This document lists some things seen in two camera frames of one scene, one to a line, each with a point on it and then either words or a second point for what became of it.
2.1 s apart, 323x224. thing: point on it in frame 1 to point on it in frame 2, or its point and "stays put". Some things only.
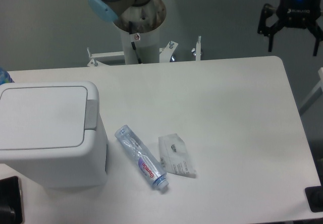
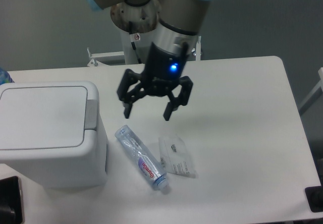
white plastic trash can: (52, 134) stays put
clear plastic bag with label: (174, 156) stays put
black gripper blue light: (299, 7) to (162, 68)
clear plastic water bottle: (142, 156) stays put
